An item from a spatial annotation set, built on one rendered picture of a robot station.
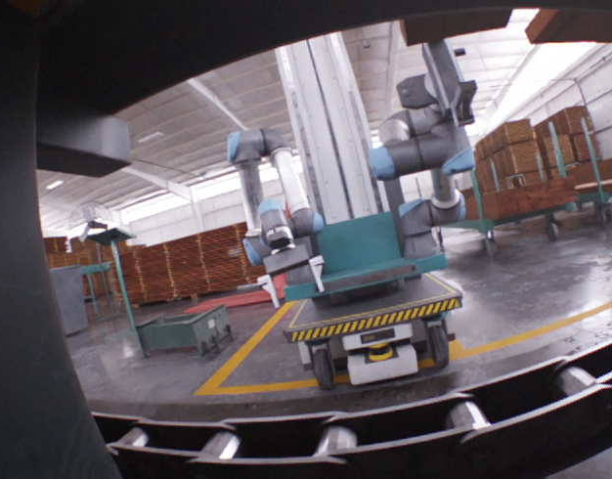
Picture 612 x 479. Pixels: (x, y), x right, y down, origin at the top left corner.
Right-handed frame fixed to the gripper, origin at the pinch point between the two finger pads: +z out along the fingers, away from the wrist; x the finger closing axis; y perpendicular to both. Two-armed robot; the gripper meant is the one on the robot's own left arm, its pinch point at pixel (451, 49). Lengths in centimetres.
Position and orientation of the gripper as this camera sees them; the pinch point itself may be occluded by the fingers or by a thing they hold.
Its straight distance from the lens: 52.4
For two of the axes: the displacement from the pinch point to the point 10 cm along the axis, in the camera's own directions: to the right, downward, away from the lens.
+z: -3.2, 0.8, -9.4
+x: 2.2, 9.8, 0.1
